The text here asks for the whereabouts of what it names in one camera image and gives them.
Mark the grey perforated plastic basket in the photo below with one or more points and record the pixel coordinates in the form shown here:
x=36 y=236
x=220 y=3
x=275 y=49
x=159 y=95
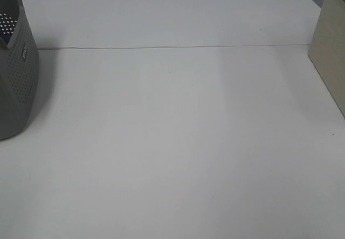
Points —
x=19 y=69

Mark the blue microfibre towel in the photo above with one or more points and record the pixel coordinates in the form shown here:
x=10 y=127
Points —
x=5 y=36

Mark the beige plastic bin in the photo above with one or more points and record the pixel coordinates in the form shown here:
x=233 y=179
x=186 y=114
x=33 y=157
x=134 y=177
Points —
x=326 y=50

